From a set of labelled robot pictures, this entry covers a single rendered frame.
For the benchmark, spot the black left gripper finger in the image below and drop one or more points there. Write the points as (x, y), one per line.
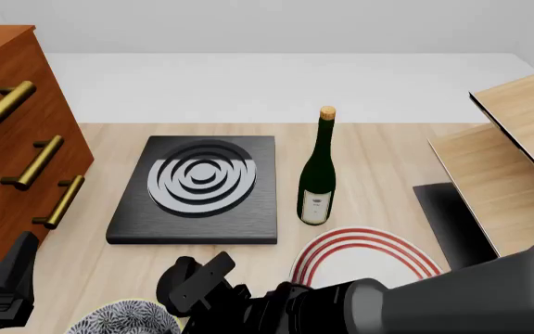
(14, 268)

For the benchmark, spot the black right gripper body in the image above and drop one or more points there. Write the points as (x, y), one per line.
(223, 309)

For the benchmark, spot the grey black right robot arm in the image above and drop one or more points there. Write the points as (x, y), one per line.
(457, 302)

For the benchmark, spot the flat black stove plate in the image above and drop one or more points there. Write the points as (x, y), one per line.
(230, 215)

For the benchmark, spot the black white patterned bowl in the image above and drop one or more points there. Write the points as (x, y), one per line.
(123, 318)

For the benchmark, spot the white plate with red rings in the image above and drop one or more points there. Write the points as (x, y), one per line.
(364, 257)

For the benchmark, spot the dark green wine bottle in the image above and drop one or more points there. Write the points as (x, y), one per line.
(317, 174)

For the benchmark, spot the brown wooden cabinet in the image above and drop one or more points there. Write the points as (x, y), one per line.
(16, 69)

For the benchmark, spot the pale wooden rack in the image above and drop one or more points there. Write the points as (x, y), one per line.
(494, 174)

